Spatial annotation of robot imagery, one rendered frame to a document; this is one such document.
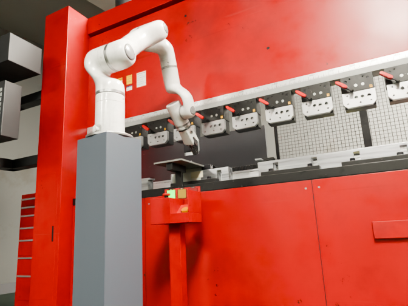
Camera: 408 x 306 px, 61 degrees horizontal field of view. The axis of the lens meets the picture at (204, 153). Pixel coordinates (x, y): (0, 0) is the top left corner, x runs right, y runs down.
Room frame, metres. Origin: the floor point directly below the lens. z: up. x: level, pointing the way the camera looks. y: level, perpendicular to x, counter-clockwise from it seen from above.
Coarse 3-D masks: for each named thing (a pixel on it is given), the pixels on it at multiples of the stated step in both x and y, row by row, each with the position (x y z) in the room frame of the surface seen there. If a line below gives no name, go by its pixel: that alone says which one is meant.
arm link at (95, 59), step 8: (96, 48) 1.33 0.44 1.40; (88, 56) 1.33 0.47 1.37; (96, 56) 1.31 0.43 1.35; (88, 64) 1.33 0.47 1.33; (96, 64) 1.32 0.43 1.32; (104, 64) 1.32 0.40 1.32; (88, 72) 1.34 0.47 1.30; (96, 72) 1.33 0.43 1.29; (104, 72) 1.36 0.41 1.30; (112, 72) 1.37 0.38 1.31; (96, 80) 1.31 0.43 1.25; (104, 80) 1.29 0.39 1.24; (112, 80) 1.30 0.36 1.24; (96, 88) 1.32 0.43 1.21; (104, 88) 1.29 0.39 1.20; (112, 88) 1.30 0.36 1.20; (120, 88) 1.32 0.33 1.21
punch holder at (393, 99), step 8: (392, 72) 1.52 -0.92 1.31; (400, 72) 1.51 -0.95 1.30; (384, 80) 1.59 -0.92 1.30; (392, 80) 1.53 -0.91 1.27; (400, 80) 1.51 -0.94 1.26; (392, 88) 1.53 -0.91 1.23; (400, 88) 1.51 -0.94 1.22; (392, 96) 1.53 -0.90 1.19; (400, 96) 1.51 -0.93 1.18; (392, 104) 1.60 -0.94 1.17
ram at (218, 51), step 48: (192, 0) 2.00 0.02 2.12; (240, 0) 1.85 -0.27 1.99; (288, 0) 1.72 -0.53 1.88; (336, 0) 1.61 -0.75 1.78; (384, 0) 1.51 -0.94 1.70; (192, 48) 2.01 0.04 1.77; (240, 48) 1.86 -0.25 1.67; (288, 48) 1.74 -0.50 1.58; (336, 48) 1.63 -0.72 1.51; (384, 48) 1.53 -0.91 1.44; (144, 96) 2.18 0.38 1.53; (192, 96) 2.01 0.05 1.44; (240, 96) 1.87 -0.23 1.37
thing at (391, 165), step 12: (324, 168) 1.59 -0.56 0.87; (336, 168) 1.56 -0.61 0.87; (348, 168) 1.54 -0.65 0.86; (360, 168) 1.52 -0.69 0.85; (372, 168) 1.49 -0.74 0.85; (384, 168) 1.47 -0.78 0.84; (396, 168) 1.45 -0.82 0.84; (228, 180) 1.80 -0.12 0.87; (240, 180) 1.77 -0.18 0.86; (252, 180) 1.75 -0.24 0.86; (264, 180) 1.72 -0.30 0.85; (276, 180) 1.69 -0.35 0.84; (288, 180) 1.66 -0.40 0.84; (300, 180) 1.64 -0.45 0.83; (144, 192) 2.05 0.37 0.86; (156, 192) 2.01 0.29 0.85
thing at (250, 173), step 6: (402, 150) 1.77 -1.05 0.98; (354, 156) 1.88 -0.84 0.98; (360, 156) 1.87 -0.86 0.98; (276, 168) 2.08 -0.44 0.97; (234, 174) 2.20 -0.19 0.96; (240, 174) 2.18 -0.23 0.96; (246, 174) 2.16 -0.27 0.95; (252, 174) 2.15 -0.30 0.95; (258, 174) 2.13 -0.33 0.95; (168, 180) 2.43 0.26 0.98; (156, 186) 2.48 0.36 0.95; (162, 186) 2.45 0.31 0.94; (168, 186) 2.43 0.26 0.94
